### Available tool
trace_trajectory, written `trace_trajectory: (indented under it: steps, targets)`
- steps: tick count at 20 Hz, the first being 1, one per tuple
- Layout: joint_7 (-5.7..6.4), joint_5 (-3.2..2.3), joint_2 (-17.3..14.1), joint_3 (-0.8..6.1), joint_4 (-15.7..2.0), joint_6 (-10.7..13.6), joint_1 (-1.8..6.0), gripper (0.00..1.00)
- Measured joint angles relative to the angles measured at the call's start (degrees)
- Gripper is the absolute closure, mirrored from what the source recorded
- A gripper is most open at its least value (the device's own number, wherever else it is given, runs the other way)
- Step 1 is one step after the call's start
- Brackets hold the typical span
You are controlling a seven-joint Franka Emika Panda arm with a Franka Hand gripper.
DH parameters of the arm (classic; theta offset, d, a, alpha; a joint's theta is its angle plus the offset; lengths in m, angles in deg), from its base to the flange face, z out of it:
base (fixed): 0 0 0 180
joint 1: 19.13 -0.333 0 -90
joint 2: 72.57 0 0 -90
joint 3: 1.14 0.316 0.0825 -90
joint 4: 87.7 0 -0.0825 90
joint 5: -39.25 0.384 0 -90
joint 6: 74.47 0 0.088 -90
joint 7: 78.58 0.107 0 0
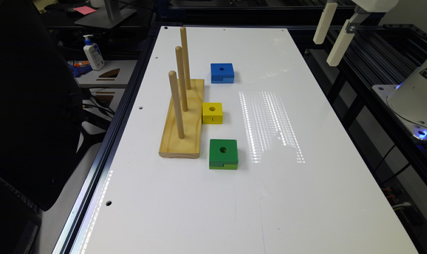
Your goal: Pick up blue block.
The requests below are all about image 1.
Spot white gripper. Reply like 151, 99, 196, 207
313, 0, 399, 66

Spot blue square block with hole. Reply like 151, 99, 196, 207
210, 63, 235, 83

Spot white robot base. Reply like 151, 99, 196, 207
372, 59, 427, 142

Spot yellow square block with hole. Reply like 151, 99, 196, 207
202, 102, 223, 124

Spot green square block with hole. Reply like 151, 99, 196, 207
209, 139, 239, 170

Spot far wooden peg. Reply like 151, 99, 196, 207
180, 26, 191, 90

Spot wooden peg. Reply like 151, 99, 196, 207
175, 46, 188, 111
169, 71, 185, 139
180, 26, 191, 90

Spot middle wooden peg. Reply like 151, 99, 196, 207
175, 46, 188, 111

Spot near wooden peg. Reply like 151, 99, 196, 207
169, 71, 185, 139

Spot wooden peg base board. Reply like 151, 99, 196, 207
159, 79, 205, 159

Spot silver monitor stand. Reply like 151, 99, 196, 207
75, 0, 136, 29

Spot white lotion pump bottle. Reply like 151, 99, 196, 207
83, 35, 105, 71

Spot pink sticky note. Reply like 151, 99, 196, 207
74, 6, 97, 15

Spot black office chair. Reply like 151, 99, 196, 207
0, 0, 83, 210

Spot black aluminium frame rails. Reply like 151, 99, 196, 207
303, 23, 427, 202

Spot blue handled tool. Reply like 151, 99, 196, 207
68, 61, 92, 78

